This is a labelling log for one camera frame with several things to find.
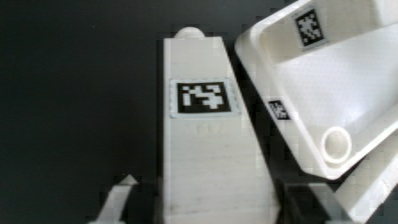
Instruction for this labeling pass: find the white desk top tray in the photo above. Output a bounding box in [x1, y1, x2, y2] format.
[234, 0, 398, 179]

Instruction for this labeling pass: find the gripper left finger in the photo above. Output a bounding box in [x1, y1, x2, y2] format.
[87, 175, 138, 224]

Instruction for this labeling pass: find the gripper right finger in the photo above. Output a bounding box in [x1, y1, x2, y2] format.
[277, 183, 355, 224]

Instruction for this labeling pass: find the white desk leg back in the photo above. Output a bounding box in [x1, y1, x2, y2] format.
[161, 27, 279, 224]

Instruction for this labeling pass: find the white desk leg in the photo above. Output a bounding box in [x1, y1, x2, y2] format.
[261, 0, 398, 63]
[161, 27, 279, 224]

